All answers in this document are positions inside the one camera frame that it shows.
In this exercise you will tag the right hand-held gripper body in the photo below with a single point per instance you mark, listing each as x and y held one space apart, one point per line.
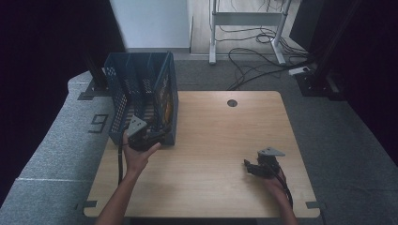
268 165

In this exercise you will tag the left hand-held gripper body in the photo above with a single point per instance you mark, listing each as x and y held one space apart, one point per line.
137 137

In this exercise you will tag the blue cartoon picture book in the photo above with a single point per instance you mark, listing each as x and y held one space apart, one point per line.
167 103

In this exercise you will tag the blue plastic file rack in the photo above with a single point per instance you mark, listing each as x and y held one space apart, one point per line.
120 103

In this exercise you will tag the person's left hand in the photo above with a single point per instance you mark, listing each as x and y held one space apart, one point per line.
136 161

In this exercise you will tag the person's right hand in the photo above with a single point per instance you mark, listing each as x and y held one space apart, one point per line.
277 187

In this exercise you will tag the black stand with wide base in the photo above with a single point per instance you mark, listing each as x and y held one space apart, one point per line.
316 84

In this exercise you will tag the white power strip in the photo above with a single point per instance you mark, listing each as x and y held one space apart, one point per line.
298 71

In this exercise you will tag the white board panel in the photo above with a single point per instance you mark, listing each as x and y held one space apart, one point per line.
153 25

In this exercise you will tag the black stand with slim post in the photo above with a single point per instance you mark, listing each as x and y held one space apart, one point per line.
97 78

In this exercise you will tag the white metal stand frame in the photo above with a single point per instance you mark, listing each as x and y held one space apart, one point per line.
247 18

